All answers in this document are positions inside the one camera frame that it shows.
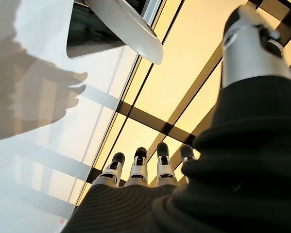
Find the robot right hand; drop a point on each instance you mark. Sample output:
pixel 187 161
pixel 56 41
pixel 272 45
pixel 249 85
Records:
pixel 232 170

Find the white round plate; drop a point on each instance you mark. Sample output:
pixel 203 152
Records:
pixel 135 29

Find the stainless steel sink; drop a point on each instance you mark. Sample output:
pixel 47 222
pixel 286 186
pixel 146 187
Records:
pixel 151 9

